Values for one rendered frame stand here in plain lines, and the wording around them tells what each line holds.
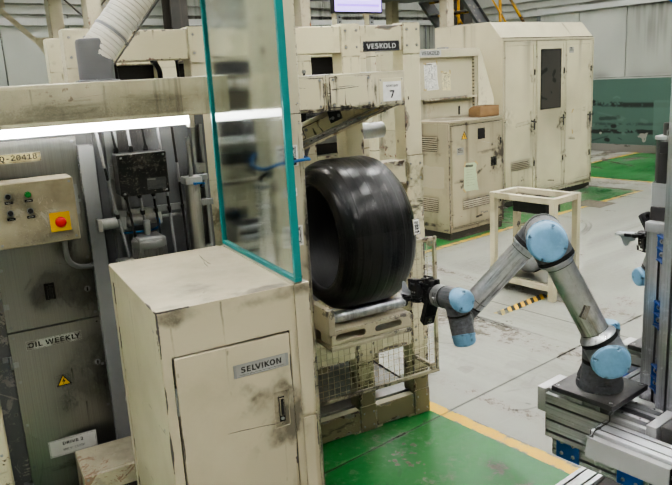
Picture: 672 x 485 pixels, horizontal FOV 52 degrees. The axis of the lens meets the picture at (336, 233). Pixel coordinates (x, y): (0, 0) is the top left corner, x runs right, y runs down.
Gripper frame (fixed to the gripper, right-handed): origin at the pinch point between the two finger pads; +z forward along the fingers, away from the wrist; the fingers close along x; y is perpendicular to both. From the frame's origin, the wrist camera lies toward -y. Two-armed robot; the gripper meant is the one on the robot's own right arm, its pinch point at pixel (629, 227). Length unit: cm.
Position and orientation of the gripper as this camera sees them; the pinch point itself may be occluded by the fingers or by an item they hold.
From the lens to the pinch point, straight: 325.9
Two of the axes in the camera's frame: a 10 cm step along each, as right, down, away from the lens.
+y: 1.9, 9.5, 2.5
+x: 9.6, -2.3, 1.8
